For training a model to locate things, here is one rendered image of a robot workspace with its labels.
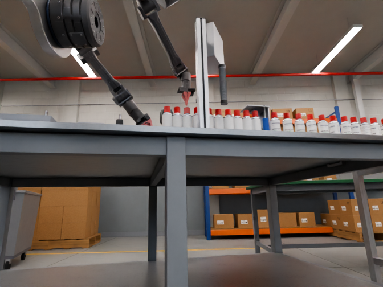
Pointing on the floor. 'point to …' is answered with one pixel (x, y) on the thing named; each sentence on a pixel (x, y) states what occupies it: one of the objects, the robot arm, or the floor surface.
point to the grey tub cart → (21, 225)
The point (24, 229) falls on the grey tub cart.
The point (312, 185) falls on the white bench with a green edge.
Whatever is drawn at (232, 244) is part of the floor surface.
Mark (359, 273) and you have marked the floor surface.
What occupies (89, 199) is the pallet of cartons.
